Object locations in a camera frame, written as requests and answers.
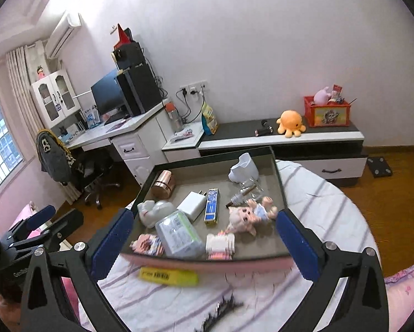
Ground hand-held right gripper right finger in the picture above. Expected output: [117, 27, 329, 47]
[275, 208, 391, 332]

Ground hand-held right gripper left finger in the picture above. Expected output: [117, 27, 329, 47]
[19, 207, 135, 332]

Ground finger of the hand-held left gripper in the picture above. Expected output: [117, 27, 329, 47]
[0, 206, 57, 245]
[9, 209, 84, 253]

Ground white dog figurine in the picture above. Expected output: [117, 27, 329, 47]
[138, 200, 178, 228]

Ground pink pig doll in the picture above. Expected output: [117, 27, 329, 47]
[226, 196, 278, 237]

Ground clear wet wipes packet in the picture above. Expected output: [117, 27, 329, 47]
[155, 210, 207, 259]

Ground copper cup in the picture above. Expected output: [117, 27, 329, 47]
[151, 169, 176, 198]

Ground white charger plug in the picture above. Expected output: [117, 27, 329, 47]
[176, 190, 209, 221]

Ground blue slim box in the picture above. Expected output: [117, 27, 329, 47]
[204, 188, 220, 226]

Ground white plastic jug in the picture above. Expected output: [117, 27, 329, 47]
[228, 152, 260, 184]

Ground dark-rimmed grey tray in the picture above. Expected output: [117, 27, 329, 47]
[120, 145, 294, 272]

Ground pink pillow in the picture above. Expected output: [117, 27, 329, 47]
[13, 202, 38, 230]

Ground pink and purple block figure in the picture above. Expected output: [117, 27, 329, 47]
[130, 233, 164, 257]

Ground dark grey jacket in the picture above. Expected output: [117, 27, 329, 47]
[35, 129, 72, 185]

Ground black office chair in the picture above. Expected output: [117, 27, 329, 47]
[66, 149, 121, 210]

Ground yellow label tag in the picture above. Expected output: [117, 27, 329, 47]
[138, 266, 199, 287]

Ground white and pink block figure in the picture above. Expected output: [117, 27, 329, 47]
[205, 230, 236, 261]

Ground barred window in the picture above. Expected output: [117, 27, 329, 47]
[0, 88, 24, 189]

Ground black feathery strip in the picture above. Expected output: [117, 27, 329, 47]
[202, 292, 244, 332]

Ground black floor scale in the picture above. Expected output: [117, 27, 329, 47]
[366, 156, 394, 178]

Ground white desk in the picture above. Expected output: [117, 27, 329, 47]
[60, 102, 171, 184]

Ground white low cabinet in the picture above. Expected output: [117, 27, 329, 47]
[161, 121, 205, 163]

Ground pink patterned blanket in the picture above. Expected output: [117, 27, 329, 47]
[383, 256, 414, 332]

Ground white glass-door cabinet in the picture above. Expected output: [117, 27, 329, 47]
[30, 69, 81, 130]

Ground orange octopus plush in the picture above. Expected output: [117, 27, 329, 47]
[275, 110, 306, 138]

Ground pink and white packet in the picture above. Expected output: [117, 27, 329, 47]
[170, 129, 194, 143]

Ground beige curtain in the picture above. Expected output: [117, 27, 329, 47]
[4, 43, 81, 205]

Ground black and white low bench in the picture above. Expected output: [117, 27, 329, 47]
[198, 118, 368, 188]

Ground red printed crate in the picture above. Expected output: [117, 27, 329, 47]
[303, 95, 352, 128]

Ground black computer monitor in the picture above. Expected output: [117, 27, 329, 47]
[90, 69, 128, 116]

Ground water bottle with orange cap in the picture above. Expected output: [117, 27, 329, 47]
[165, 102, 184, 133]

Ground black computer tower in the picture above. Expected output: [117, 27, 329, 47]
[116, 63, 163, 118]

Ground pink plush toy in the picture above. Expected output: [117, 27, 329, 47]
[313, 86, 331, 104]

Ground blue and yellow snack bag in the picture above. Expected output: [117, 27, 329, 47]
[200, 101, 219, 135]

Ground black box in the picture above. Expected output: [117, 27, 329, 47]
[112, 41, 147, 70]

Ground white air conditioner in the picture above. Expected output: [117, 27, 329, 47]
[45, 11, 82, 60]

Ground red pointed item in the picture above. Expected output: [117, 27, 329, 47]
[113, 24, 133, 50]

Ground black power cable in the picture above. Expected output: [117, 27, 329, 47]
[175, 88, 194, 125]

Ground white wall outlet strip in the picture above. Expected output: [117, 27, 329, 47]
[179, 80, 208, 95]

